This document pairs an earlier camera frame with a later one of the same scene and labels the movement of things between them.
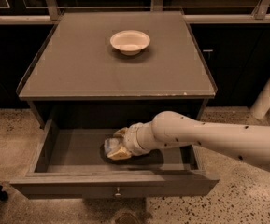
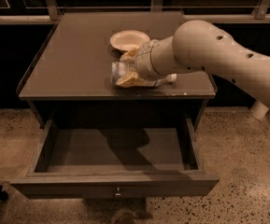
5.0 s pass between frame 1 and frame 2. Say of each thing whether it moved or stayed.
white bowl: stayed
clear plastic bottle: moved
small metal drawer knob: stayed
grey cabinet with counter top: stayed
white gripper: moved
